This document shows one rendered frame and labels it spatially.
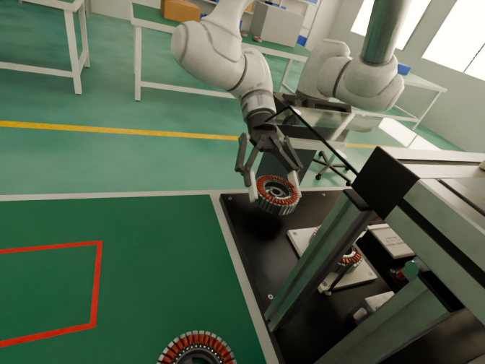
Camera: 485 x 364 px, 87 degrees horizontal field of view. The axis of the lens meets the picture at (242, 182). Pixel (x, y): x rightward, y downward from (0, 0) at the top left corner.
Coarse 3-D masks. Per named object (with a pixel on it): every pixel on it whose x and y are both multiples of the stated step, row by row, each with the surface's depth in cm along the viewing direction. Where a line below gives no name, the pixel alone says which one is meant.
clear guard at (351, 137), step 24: (288, 120) 46; (312, 120) 38; (336, 120) 40; (360, 120) 44; (384, 120) 48; (336, 144) 33; (360, 144) 35; (384, 144) 37; (408, 144) 40; (432, 144) 43; (360, 168) 29
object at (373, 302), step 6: (384, 294) 47; (390, 294) 47; (366, 300) 45; (372, 300) 45; (378, 300) 45; (384, 300) 46; (360, 306) 46; (366, 306) 45; (372, 306) 44; (378, 306) 44; (354, 312) 47; (372, 312) 43; (360, 318) 46
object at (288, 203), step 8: (264, 176) 63; (272, 176) 64; (256, 184) 60; (264, 184) 61; (272, 184) 64; (280, 184) 63; (288, 184) 63; (264, 192) 58; (272, 192) 60; (280, 192) 61; (288, 192) 62; (296, 192) 61; (256, 200) 59; (264, 200) 57; (272, 200) 57; (280, 200) 58; (288, 200) 58; (296, 200) 59; (264, 208) 58; (272, 208) 57; (280, 208) 57; (288, 208) 58
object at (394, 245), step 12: (372, 228) 45; (384, 228) 46; (360, 240) 46; (372, 240) 44; (384, 240) 43; (396, 240) 44; (360, 252) 46; (372, 252) 44; (384, 252) 42; (396, 252) 42; (408, 252) 42; (372, 264) 44; (384, 264) 42; (396, 264) 42; (384, 276) 42; (396, 288) 40
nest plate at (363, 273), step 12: (312, 228) 62; (300, 240) 58; (300, 252) 55; (360, 264) 57; (336, 276) 53; (348, 276) 53; (360, 276) 54; (372, 276) 55; (324, 288) 49; (336, 288) 51
